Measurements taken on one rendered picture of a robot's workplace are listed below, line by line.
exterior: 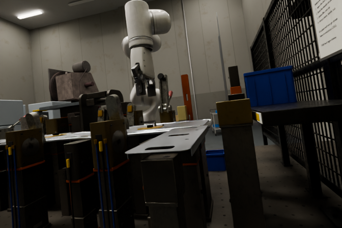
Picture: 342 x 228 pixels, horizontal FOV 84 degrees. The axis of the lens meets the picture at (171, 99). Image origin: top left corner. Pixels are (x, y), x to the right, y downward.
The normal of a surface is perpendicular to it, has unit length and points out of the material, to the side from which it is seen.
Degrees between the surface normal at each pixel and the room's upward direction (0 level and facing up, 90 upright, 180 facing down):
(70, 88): 92
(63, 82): 92
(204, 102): 90
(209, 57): 90
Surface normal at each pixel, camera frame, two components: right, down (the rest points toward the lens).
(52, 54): -0.20, -0.03
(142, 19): 0.27, -0.07
